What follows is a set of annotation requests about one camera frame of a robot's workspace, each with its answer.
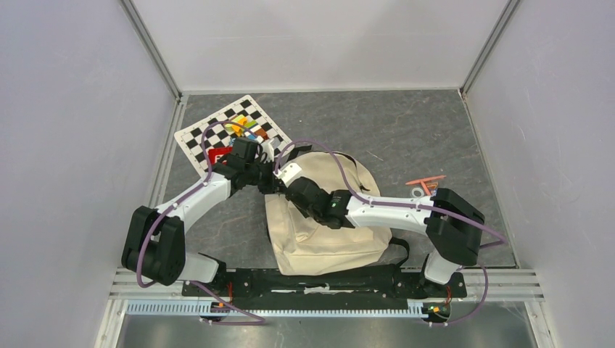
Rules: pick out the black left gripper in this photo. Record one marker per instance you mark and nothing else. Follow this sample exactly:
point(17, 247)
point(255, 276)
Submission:
point(270, 187)

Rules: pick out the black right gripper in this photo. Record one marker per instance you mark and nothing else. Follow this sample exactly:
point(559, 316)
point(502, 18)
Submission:
point(304, 213)

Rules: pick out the beige canvas backpack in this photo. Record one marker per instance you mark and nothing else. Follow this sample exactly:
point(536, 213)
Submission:
point(309, 232)

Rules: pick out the clear tape roll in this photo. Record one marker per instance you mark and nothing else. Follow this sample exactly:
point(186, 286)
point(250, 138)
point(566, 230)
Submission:
point(417, 192)

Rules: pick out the salmon pencil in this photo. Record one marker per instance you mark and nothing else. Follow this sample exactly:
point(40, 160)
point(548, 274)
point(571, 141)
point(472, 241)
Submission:
point(425, 180)
point(429, 187)

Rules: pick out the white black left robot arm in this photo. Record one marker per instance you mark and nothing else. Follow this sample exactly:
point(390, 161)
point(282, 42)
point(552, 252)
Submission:
point(155, 247)

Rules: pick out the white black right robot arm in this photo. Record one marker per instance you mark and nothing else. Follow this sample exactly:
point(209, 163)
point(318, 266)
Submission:
point(451, 224)

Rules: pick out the red plastic block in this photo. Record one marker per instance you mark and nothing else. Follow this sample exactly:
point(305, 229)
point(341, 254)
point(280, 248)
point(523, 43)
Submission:
point(216, 154)

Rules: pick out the orange block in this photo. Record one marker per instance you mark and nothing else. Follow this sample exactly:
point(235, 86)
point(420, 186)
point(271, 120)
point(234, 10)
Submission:
point(242, 121)

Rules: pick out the brown block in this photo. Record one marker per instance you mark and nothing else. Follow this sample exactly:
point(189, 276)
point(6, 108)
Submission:
point(262, 133)

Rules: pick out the green yellow block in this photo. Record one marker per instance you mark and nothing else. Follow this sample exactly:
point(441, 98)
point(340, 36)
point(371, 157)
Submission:
point(230, 126)

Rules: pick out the black white chessboard mat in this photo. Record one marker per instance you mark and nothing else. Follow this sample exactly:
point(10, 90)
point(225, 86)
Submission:
point(196, 139)

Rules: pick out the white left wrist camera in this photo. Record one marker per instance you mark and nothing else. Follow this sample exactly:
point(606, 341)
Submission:
point(268, 150)

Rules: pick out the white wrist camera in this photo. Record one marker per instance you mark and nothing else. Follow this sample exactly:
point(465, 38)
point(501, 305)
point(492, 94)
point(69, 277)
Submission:
point(268, 150)
point(288, 173)

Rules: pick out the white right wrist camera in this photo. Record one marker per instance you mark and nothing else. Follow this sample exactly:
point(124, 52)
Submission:
point(288, 173)

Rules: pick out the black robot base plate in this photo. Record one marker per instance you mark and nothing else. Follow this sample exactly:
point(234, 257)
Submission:
point(380, 287)

